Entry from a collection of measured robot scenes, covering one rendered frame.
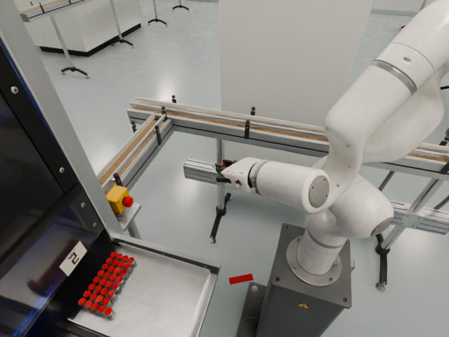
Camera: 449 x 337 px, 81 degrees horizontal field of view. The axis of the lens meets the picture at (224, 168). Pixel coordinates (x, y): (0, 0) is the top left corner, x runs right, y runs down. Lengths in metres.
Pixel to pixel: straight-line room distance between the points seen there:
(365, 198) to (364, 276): 1.47
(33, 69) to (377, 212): 0.80
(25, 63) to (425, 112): 0.82
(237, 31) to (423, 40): 1.43
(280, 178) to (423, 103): 0.34
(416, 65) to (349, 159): 0.18
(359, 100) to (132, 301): 0.83
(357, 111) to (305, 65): 1.37
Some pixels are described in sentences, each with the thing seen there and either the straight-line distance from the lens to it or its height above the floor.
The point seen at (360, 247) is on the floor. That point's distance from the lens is 2.25.
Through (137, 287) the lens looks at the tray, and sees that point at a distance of 0.97.
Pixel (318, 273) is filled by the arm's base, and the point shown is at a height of 0.89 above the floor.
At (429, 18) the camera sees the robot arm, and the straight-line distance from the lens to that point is 0.57.
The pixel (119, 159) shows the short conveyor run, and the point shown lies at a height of 0.93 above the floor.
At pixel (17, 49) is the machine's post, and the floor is 1.56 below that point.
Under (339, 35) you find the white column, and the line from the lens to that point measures 1.82.
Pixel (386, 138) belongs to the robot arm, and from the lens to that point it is 0.69.
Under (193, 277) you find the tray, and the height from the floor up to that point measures 0.88.
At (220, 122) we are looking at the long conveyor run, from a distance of 1.47.
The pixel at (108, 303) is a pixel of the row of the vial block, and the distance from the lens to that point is 0.94.
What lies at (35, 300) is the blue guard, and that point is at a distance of 0.89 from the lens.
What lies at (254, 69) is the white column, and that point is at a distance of 1.92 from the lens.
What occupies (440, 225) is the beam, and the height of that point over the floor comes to 0.51.
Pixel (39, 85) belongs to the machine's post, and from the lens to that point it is 0.72.
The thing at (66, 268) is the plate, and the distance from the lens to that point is 0.92.
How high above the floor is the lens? 1.75
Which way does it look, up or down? 44 degrees down
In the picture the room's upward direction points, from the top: straight up
